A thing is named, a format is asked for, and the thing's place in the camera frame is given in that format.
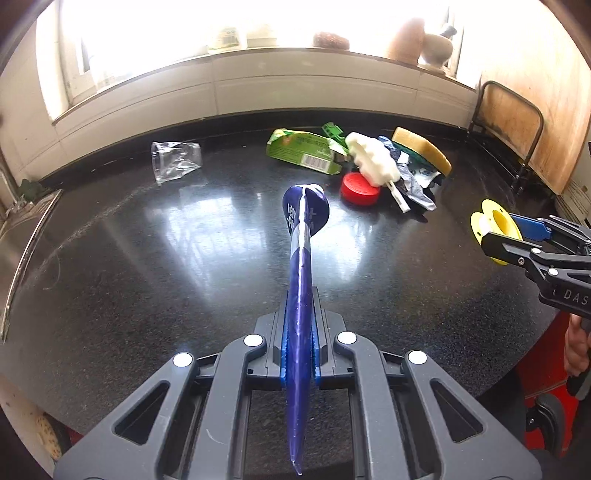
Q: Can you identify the stone mortar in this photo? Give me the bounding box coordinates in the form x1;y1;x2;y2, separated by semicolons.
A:
418;32;455;71

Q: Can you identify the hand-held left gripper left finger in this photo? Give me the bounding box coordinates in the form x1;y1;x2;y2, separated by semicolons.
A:
53;308;289;480

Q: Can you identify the black caster wheel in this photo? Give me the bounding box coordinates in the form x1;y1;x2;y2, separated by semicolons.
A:
529;396;575;457

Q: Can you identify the pink salt rock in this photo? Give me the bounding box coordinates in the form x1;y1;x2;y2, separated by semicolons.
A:
385;17;426;63

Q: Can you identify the person's right hand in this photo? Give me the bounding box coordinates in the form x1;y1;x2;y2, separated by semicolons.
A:
564;318;587;377

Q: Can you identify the small printed box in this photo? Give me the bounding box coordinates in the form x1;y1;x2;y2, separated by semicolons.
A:
210;28;243;51

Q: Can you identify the crushed clear plastic cup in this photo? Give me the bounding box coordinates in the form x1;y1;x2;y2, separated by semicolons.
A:
151;141;204;186

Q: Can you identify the blue foil wrapper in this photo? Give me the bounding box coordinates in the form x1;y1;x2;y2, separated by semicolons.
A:
281;183;329;476

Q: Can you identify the wooden board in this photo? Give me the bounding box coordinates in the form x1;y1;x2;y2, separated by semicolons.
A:
480;69;591;195

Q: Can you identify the green carton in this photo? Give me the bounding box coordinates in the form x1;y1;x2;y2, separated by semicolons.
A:
266;128;351;176

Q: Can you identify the brown scrubber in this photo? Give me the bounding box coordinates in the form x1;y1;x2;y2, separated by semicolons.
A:
313;31;351;48

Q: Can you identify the red cabinet front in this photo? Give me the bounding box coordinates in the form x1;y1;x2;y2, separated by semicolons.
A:
519;314;591;450

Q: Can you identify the silver foil wrapper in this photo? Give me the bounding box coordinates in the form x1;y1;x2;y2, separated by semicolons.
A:
392;152;444;210

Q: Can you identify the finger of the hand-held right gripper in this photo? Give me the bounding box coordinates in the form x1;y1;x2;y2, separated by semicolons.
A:
481;231;591;284
510;213;591;257

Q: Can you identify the yellow sponge green backing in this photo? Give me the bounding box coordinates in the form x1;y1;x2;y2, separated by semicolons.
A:
392;127;453;177

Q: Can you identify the yellow plastic spool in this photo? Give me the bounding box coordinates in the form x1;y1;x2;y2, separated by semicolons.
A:
470;198;525;266

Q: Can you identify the white cardboard box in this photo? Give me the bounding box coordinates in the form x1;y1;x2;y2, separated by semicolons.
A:
556;180;591;223

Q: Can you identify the red round lid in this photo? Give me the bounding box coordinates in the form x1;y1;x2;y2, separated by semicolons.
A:
341;171;382;205

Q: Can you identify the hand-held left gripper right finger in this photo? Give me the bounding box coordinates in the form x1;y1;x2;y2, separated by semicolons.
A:
310;286;543;480

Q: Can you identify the stainless steel sink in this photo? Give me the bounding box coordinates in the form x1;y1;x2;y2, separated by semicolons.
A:
0;189;63;342

